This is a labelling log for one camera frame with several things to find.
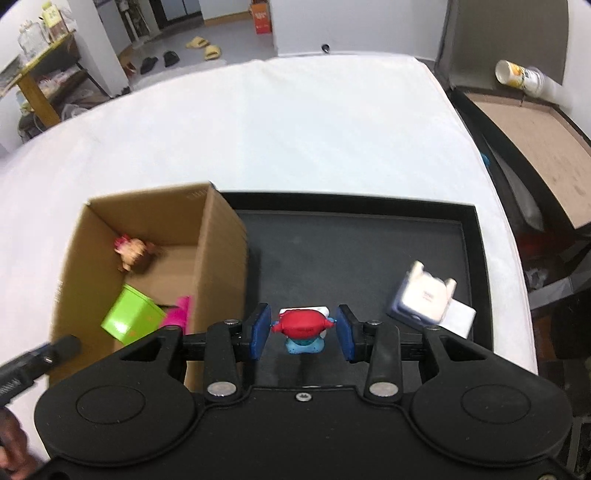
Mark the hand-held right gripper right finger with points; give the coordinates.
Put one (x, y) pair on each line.
(347, 332)

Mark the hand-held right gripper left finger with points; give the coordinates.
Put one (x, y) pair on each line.
(260, 330)

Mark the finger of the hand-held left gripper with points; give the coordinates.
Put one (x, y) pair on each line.
(64, 350)

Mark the blue figurine with red hat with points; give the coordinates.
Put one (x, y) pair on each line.
(302, 325)

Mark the green toy box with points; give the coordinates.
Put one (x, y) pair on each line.
(129, 316)

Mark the black tray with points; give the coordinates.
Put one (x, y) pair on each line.
(332, 258)

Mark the pink bear figurine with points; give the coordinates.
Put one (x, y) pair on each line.
(178, 316)

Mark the brown cardboard box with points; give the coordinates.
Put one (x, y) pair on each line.
(217, 258)

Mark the brown bear figurine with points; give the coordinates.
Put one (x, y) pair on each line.
(134, 254)

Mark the person's left hand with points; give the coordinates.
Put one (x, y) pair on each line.
(14, 447)

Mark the white and purple toy figure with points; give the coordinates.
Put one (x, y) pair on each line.
(422, 297)

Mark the small white square box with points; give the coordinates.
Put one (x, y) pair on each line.
(461, 318)

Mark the yellow table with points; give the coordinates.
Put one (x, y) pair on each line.
(32, 87)

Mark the yellow slipper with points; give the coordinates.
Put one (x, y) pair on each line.
(197, 42)
(213, 51)

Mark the black slipper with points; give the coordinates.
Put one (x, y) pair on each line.
(148, 65)
(171, 58)

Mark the white and yellow cup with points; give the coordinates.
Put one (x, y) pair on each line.
(519, 76)

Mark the orange carton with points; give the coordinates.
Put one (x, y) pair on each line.
(261, 17)

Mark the glass jar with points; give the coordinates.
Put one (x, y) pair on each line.
(30, 37)

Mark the yellow-green bottle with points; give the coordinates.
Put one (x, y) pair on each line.
(51, 16)

